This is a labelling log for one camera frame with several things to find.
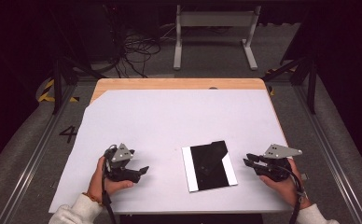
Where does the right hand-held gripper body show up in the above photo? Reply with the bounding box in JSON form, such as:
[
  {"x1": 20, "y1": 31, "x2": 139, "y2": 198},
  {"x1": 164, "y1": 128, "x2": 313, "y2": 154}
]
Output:
[{"x1": 257, "y1": 143, "x2": 303, "y2": 183}]

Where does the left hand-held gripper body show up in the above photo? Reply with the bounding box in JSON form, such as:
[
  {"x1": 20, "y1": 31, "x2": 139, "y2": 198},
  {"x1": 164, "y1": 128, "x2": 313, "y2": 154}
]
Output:
[{"x1": 104, "y1": 143, "x2": 136, "y2": 183}]

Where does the black and white box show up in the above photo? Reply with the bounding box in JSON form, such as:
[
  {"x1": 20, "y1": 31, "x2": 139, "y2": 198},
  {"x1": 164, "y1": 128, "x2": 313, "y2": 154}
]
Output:
[{"x1": 181, "y1": 140, "x2": 239, "y2": 193}]

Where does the person's right hand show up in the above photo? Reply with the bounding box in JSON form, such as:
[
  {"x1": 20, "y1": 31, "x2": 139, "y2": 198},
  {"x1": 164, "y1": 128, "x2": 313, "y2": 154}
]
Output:
[{"x1": 258, "y1": 158, "x2": 313, "y2": 210}]

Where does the person's left hand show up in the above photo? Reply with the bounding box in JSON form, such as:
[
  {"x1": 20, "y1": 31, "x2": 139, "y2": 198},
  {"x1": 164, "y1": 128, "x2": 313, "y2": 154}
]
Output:
[{"x1": 86, "y1": 156, "x2": 136, "y2": 204}]

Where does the white table sheet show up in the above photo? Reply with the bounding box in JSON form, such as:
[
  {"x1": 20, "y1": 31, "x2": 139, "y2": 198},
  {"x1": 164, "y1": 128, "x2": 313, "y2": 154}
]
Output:
[{"x1": 48, "y1": 89, "x2": 295, "y2": 215}]

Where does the black metal stand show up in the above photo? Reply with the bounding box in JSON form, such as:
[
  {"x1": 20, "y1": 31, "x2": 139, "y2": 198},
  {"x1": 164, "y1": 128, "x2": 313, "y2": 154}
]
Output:
[
  {"x1": 261, "y1": 54, "x2": 319, "y2": 115},
  {"x1": 49, "y1": 6, "x2": 108, "y2": 115}
]

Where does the yellow black hazard tape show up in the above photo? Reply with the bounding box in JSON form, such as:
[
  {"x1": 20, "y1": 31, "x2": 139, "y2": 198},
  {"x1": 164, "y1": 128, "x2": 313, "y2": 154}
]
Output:
[{"x1": 37, "y1": 78, "x2": 80, "y2": 104}]

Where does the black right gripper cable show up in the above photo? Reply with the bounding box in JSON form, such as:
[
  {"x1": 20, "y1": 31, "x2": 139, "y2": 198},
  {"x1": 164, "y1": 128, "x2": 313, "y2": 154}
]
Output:
[{"x1": 280, "y1": 166, "x2": 308, "y2": 224}]

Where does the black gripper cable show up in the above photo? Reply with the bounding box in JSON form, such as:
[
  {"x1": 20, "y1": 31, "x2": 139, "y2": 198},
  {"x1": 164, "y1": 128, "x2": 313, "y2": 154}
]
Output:
[
  {"x1": 280, "y1": 166, "x2": 308, "y2": 224},
  {"x1": 101, "y1": 155, "x2": 118, "y2": 224}
]

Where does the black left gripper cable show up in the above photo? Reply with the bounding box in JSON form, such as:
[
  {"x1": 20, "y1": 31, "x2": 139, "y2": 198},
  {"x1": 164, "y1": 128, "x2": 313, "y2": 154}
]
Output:
[{"x1": 101, "y1": 155, "x2": 118, "y2": 224}]

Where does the orange bead bracelet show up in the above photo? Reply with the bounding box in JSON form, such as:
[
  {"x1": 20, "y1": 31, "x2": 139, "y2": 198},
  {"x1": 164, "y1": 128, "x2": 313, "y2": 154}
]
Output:
[{"x1": 81, "y1": 191, "x2": 104, "y2": 207}]

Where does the aluminium floor rail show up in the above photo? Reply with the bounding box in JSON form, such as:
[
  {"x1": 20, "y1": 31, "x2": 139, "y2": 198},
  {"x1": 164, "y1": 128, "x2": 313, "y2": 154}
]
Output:
[
  {"x1": 294, "y1": 83, "x2": 362, "y2": 224},
  {"x1": 0, "y1": 83, "x2": 77, "y2": 224}
]

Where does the tangle of black floor cables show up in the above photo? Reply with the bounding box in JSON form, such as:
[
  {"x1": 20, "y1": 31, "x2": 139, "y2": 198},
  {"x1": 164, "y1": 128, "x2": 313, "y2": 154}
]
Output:
[{"x1": 113, "y1": 29, "x2": 162, "y2": 78}]

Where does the white metal desk frame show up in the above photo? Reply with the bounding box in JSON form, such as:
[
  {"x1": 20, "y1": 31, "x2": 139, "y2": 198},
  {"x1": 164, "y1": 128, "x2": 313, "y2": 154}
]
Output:
[{"x1": 173, "y1": 4, "x2": 262, "y2": 71}]

